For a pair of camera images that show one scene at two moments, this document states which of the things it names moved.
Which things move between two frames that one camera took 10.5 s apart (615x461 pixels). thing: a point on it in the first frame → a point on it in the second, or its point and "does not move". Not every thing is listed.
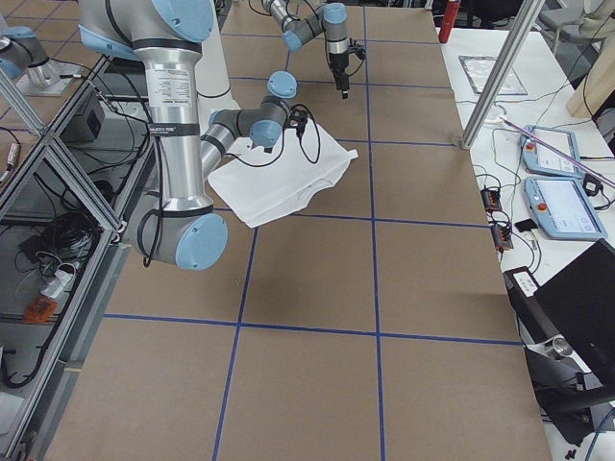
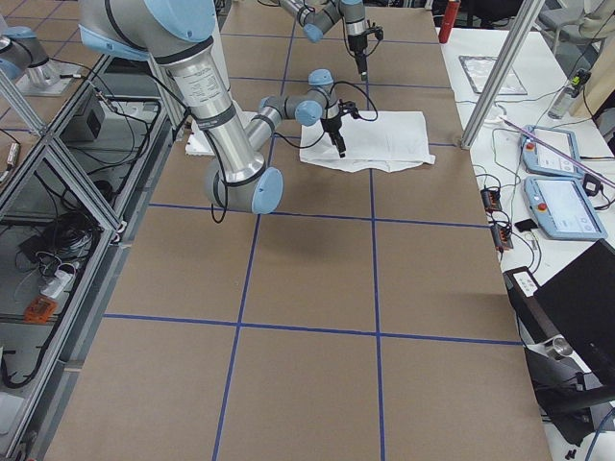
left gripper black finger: [342, 83] → [362, 64]
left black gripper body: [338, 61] → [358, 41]
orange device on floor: [38, 310] does not move
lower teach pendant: [563, 207] does not move
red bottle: [449, 20] does not move
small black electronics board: [491, 200] does not move
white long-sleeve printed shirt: [259, 184] → [391, 140]
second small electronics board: [502, 236] does not move
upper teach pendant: [551, 151] does not move
